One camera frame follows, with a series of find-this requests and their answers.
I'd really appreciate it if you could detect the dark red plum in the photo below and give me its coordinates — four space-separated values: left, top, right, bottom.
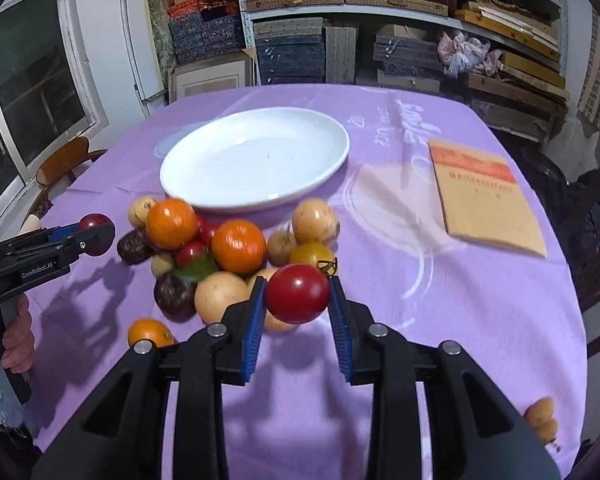
78 214 114 231

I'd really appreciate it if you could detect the dark wrinkled passion fruit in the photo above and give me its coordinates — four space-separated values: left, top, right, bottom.
117 230 155 266

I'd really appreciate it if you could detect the large yellow loquat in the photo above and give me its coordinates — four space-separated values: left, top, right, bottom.
194 272 249 325

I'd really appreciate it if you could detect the small red cherry tomato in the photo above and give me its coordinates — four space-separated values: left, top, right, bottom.
264 263 329 325

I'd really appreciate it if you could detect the small yellow tomato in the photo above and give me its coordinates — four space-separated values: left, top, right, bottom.
289 242 336 272

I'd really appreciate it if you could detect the yellow loquat fruit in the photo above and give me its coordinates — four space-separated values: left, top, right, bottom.
291 197 340 246

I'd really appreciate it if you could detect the person's left hand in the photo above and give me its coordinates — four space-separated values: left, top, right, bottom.
1 295 34 374

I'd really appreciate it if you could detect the small yellow loquat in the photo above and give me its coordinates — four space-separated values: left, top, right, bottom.
128 196 157 230

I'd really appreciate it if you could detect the small orange mandarin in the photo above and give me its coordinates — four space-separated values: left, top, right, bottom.
126 318 176 348

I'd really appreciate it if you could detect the orange mandarin with leaf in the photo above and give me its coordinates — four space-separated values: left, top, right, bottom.
211 219 266 276

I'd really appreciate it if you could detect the purple tablecloth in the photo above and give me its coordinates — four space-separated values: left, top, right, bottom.
44 84 586 479

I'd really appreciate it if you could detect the white oval plate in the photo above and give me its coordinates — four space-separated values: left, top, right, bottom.
159 106 351 214

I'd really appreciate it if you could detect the framed picture in cardboard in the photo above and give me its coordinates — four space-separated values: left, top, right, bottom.
168 48 256 103

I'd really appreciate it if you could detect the brown paper envelope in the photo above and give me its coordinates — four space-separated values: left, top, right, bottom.
429 139 547 258

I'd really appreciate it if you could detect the dark wooden chair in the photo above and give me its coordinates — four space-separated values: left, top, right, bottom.
558 166 600 312

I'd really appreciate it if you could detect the pink crumpled cloth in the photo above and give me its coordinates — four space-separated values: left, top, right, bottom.
438 30 502 79

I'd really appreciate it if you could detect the metal storage shelf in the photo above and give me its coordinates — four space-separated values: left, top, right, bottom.
154 0 568 107

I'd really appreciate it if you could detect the window with white frame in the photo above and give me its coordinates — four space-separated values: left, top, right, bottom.
0 0 106 190

